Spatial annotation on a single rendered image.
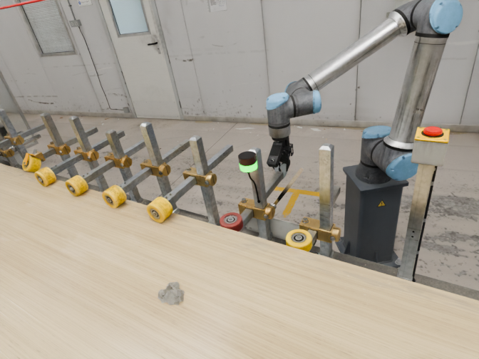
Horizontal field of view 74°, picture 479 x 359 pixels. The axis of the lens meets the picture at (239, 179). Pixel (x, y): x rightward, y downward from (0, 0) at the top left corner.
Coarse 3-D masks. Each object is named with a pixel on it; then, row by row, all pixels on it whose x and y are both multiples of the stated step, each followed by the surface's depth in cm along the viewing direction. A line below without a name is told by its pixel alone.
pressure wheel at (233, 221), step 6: (222, 216) 113; (228, 216) 113; (234, 216) 112; (240, 216) 111; (222, 222) 110; (228, 222) 110; (234, 222) 109; (240, 222) 109; (228, 228) 108; (234, 228) 108; (240, 228) 110
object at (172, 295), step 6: (174, 282) 91; (168, 288) 89; (174, 288) 88; (162, 294) 86; (168, 294) 86; (174, 294) 86; (180, 294) 86; (162, 300) 86; (168, 300) 85; (174, 300) 85; (180, 300) 84
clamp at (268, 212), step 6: (246, 198) 126; (240, 204) 123; (246, 204) 122; (252, 204) 122; (240, 210) 125; (252, 210) 121; (258, 210) 119; (264, 210) 118; (270, 210) 118; (258, 216) 121; (264, 216) 118; (270, 216) 119
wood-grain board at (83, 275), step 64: (0, 192) 154; (64, 192) 145; (0, 256) 112; (64, 256) 107; (128, 256) 103; (192, 256) 99; (256, 256) 95; (320, 256) 91; (0, 320) 88; (64, 320) 85; (128, 320) 82; (192, 320) 80; (256, 320) 77; (320, 320) 75; (384, 320) 73; (448, 320) 71
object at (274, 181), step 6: (276, 174) 140; (282, 174) 141; (270, 180) 136; (276, 180) 136; (270, 186) 133; (276, 186) 137; (270, 192) 133; (246, 210) 121; (246, 216) 118; (252, 216) 122; (246, 222) 118
